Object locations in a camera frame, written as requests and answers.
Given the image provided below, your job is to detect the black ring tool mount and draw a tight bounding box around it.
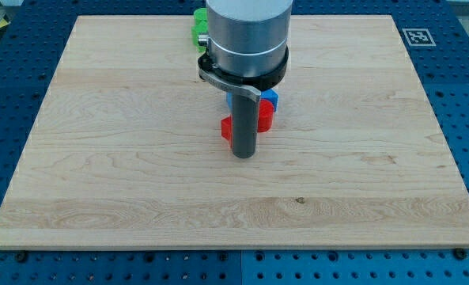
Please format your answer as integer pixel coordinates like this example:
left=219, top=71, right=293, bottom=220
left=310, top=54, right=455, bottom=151
left=197, top=47, right=289, bottom=102

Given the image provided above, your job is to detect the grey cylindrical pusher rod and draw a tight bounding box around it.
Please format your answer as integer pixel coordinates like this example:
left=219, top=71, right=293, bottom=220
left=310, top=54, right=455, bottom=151
left=231, top=94, right=259, bottom=158

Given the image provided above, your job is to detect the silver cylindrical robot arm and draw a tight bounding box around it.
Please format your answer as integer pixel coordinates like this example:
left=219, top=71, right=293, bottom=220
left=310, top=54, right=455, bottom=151
left=198, top=0, right=293, bottom=158

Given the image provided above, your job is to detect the blue plastic block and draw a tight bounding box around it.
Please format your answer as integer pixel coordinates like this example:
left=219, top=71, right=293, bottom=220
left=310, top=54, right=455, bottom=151
left=226, top=89, right=278, bottom=112

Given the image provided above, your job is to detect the red plastic block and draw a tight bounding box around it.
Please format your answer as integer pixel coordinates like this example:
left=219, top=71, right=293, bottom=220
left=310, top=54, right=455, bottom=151
left=221, top=99, right=274, bottom=143

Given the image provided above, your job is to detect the green plastic block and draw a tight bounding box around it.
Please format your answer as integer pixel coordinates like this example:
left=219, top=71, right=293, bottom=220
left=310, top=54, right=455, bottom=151
left=191, top=8, right=207, bottom=52

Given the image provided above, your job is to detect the light wooden board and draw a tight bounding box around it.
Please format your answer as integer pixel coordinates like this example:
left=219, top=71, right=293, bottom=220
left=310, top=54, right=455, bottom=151
left=0, top=15, right=469, bottom=251

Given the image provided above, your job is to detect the white fiducial marker tag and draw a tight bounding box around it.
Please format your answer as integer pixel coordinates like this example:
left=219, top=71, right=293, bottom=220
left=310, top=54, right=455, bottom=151
left=403, top=28, right=436, bottom=47

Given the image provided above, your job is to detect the black bolt front right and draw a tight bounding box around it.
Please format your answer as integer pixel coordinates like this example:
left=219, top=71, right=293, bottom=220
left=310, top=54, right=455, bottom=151
left=452, top=248, right=467, bottom=260

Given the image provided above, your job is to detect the black bolt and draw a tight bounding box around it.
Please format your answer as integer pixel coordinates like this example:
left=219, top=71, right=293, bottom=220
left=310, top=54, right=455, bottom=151
left=14, top=251, right=28, bottom=263
left=452, top=248, right=467, bottom=260

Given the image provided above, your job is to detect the black bolt front left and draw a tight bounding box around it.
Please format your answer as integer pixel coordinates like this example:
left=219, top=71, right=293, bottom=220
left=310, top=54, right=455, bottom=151
left=14, top=251, right=28, bottom=263

